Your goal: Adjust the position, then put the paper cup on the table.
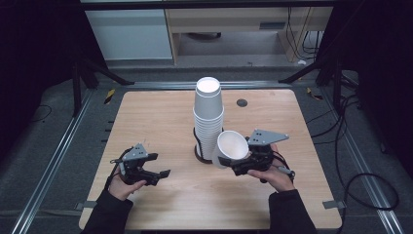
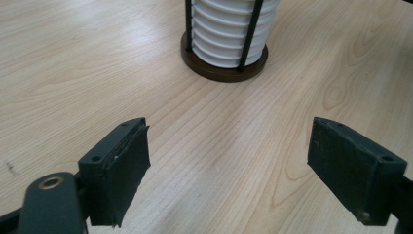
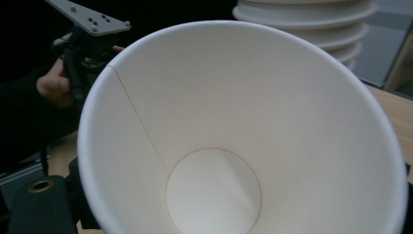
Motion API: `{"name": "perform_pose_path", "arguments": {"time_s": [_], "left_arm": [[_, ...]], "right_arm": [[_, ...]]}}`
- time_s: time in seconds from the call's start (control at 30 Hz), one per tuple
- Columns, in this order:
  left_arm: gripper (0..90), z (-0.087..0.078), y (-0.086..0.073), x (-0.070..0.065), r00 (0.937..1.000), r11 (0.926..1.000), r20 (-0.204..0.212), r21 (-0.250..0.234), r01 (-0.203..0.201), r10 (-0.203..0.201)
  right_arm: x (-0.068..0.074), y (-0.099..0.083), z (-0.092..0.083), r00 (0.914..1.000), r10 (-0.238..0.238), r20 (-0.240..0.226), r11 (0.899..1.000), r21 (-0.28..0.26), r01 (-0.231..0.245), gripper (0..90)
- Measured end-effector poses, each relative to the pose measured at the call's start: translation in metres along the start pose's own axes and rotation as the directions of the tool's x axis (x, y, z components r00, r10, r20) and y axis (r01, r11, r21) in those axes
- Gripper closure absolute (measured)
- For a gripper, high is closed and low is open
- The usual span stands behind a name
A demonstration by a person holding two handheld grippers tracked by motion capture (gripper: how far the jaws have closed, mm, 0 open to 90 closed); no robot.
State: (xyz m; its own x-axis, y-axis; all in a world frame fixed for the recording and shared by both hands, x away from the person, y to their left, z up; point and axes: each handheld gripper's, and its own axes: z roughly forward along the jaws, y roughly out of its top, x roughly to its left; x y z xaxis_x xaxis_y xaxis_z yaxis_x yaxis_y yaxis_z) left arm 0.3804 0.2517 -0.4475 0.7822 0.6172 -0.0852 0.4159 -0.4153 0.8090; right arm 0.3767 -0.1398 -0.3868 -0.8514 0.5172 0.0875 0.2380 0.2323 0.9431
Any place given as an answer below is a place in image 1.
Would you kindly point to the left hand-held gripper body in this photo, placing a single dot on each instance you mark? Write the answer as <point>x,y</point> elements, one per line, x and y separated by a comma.
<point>134,154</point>

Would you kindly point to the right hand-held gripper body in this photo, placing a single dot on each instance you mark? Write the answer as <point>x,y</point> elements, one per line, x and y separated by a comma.
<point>261,138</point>

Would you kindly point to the single white paper cup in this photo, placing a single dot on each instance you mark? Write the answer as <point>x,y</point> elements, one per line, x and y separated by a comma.
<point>232,146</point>

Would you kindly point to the dark wooden cup holder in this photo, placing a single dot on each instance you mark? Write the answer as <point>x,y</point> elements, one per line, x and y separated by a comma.
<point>198,157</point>

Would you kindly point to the stack of white paper cups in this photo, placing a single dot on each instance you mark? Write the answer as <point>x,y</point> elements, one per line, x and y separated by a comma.
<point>208,107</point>

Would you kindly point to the person's left hand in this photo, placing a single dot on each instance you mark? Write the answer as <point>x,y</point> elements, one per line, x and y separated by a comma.
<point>121,190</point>

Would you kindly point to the person's right hand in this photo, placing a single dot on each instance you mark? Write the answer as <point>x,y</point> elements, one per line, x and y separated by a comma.
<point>279,182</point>

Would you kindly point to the black table grommet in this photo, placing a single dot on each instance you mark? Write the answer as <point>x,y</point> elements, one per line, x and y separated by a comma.
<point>242,103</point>

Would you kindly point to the yellow black tape strip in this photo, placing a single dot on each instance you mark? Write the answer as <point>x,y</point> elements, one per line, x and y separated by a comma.
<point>314,94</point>
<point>109,96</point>

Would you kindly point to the black metal stand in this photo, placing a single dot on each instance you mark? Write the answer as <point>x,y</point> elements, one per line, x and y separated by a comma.
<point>76,87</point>
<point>337,84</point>

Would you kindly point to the white cabinet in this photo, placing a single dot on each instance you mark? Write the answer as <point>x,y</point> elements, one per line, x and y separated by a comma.
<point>130,34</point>

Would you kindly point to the grey table bracket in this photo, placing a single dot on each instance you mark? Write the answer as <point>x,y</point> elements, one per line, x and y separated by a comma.
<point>86,205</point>
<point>333,204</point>

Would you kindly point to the metal cross rail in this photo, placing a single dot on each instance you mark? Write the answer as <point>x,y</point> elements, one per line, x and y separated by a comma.
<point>168,85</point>

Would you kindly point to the metal floor rail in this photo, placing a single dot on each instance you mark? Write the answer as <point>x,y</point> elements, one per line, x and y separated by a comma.
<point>363,162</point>
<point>52,162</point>

